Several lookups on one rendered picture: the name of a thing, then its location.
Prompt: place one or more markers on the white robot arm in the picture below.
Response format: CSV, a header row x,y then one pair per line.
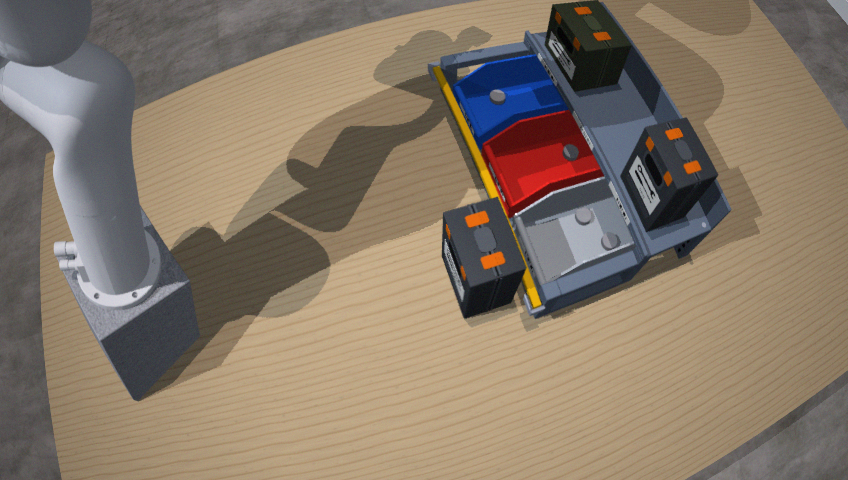
x,y
83,103

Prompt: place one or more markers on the olive green tool case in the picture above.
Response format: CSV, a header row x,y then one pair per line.
x,y
587,45

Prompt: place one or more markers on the blue open bin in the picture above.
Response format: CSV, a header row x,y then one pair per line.
x,y
526,85

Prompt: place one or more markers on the yellow bar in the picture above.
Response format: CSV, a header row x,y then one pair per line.
x,y
483,171

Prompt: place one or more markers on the red bin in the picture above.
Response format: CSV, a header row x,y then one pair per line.
x,y
530,153

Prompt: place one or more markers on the grey open bin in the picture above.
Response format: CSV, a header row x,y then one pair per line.
x,y
559,241

